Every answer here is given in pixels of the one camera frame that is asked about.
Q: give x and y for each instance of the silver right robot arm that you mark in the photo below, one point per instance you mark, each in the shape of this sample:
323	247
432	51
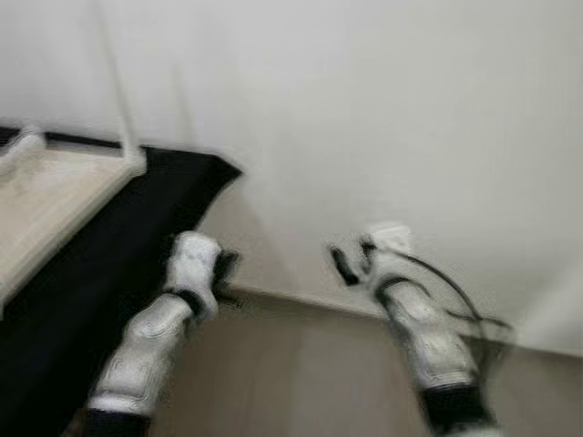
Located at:
428	346

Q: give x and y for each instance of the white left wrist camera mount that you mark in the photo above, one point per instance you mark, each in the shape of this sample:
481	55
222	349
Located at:
193	264

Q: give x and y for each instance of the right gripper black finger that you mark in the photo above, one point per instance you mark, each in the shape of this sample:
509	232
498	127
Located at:
344	267

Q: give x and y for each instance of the black tablecloth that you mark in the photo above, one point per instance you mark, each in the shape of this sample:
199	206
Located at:
91	300

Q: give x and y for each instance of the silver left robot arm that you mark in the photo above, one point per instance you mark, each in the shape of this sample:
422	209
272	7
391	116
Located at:
146	350

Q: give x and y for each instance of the white plastic children table top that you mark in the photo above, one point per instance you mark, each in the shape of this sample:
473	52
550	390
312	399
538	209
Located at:
46	209

